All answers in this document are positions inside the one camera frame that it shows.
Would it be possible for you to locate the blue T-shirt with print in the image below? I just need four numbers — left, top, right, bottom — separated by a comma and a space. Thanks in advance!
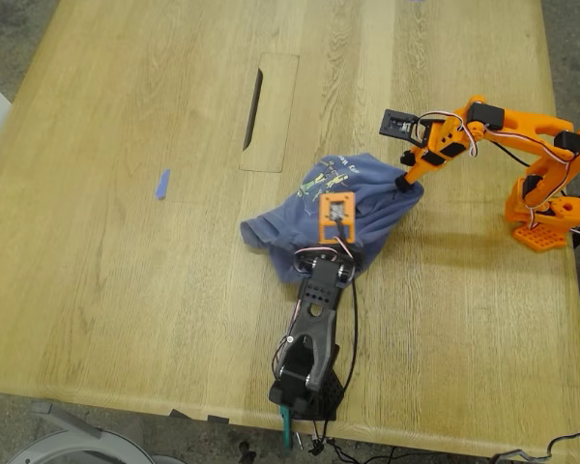
240, 153, 425, 286

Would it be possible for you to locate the dark cable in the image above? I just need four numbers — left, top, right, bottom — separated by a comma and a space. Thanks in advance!
490, 431, 580, 464

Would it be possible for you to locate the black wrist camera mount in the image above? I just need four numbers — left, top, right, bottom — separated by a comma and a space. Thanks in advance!
378, 108, 436, 149

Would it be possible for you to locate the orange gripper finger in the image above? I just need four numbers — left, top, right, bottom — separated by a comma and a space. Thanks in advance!
394, 161, 439, 193
398, 147, 429, 168

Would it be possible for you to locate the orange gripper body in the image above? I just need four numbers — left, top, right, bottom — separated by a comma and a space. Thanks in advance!
418, 115, 479, 168

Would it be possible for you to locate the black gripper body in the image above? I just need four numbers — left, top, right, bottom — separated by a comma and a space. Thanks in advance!
313, 241, 366, 272

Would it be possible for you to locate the green table clamp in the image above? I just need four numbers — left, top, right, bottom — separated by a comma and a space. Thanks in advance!
277, 405, 296, 450

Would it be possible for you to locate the white grey chair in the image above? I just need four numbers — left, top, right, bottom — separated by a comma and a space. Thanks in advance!
4, 399, 175, 464

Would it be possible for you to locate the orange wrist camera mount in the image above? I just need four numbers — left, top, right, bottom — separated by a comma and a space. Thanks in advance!
317, 190, 358, 246

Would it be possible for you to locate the black power cable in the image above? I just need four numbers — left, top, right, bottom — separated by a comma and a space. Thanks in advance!
308, 419, 407, 464

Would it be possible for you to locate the short blue tape piece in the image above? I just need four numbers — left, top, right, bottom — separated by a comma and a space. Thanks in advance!
154, 168, 172, 201

